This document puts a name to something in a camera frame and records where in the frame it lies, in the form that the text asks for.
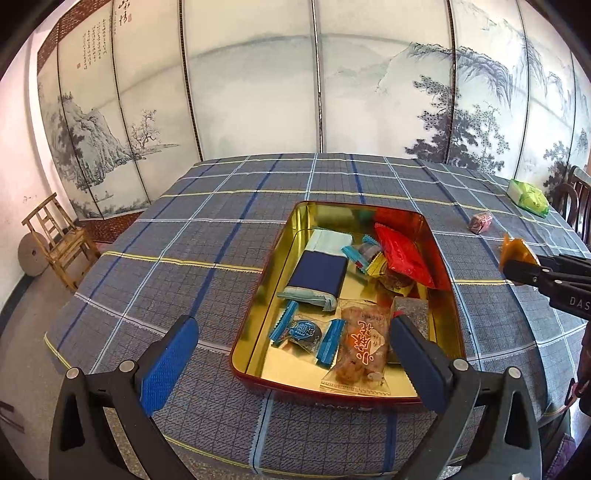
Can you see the light wooden chair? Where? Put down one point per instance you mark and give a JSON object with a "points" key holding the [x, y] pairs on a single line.
{"points": [[64, 244]]}

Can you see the navy and white packet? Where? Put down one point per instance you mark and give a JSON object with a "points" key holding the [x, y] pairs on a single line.
{"points": [[318, 272]]}

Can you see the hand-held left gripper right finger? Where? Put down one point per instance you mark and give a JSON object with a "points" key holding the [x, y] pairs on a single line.
{"points": [[415, 360]]}

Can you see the grey plaid tablecloth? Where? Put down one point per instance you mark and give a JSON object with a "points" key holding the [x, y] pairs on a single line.
{"points": [[184, 277]]}

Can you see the round stone disc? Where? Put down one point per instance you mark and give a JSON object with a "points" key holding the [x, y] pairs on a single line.
{"points": [[31, 254]]}

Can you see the orange snack packet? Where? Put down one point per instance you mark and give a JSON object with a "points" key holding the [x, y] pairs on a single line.
{"points": [[515, 249]]}

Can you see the brown snack packet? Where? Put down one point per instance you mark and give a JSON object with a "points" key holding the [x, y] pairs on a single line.
{"points": [[395, 280]]}

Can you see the ink landscape folding screen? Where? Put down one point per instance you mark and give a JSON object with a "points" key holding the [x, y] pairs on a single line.
{"points": [[258, 83]]}

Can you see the small blue cookie packet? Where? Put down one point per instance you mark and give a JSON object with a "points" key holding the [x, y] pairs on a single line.
{"points": [[364, 251]]}

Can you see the dark wooden chair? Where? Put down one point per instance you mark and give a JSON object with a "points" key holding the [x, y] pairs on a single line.
{"points": [[575, 198]]}

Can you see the small pink-red snack packet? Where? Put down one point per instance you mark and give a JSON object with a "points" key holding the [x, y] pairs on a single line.
{"points": [[481, 222]]}

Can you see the red snack packet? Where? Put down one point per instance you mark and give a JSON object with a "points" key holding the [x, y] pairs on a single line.
{"points": [[404, 254]]}

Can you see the red metal tin box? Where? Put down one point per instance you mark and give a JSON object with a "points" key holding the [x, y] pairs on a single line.
{"points": [[277, 360]]}

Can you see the person's right forearm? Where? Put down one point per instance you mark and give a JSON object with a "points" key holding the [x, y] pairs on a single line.
{"points": [[585, 360]]}

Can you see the large blue cookie packet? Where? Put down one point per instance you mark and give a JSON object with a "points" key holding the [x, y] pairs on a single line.
{"points": [[304, 332]]}

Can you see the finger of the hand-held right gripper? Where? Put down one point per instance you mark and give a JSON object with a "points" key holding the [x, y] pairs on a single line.
{"points": [[565, 261], [521, 272]]}

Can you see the grey-green block packet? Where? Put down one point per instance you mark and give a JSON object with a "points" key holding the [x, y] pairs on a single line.
{"points": [[411, 309]]}

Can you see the green snack packet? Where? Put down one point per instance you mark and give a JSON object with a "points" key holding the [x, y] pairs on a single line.
{"points": [[531, 198]]}

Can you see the clear fried snack packet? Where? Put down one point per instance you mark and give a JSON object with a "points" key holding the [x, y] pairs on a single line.
{"points": [[362, 346]]}

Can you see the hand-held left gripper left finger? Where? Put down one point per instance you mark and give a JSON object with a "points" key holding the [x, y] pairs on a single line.
{"points": [[166, 360]]}

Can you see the yellow snack packet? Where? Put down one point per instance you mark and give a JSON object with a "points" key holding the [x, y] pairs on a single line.
{"points": [[376, 266]]}

